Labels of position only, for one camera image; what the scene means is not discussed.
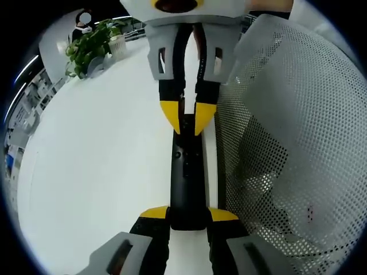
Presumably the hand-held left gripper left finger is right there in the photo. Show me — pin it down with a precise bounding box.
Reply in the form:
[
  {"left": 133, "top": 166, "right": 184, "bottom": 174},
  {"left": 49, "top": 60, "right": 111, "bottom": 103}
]
[{"left": 77, "top": 205, "right": 170, "bottom": 275}]

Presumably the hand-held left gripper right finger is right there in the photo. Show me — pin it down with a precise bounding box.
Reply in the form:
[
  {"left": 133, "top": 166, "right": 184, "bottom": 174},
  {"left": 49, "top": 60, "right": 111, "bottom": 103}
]
[{"left": 206, "top": 207, "right": 296, "bottom": 275}]

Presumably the black remote control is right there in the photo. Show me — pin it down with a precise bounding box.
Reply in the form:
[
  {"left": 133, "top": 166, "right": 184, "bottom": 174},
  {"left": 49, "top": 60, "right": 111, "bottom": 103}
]
[{"left": 169, "top": 113, "right": 208, "bottom": 232}]

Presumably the white slatted plant pot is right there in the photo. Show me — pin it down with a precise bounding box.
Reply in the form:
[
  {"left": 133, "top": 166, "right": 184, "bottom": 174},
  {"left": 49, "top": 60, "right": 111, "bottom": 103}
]
[{"left": 108, "top": 36, "right": 127, "bottom": 55}]

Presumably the grey rounded object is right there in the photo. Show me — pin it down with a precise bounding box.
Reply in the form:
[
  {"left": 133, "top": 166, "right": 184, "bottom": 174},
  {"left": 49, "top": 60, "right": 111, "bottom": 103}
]
[{"left": 85, "top": 56, "right": 106, "bottom": 77}]

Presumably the green leafy plant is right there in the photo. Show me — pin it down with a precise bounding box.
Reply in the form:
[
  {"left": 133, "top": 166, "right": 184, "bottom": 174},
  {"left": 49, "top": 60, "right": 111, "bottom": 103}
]
[{"left": 65, "top": 18, "right": 127, "bottom": 80}]

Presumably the white mesh basket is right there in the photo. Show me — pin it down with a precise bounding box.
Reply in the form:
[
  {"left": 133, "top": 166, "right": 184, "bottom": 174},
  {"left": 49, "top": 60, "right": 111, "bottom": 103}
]
[{"left": 213, "top": 14, "right": 366, "bottom": 275}]

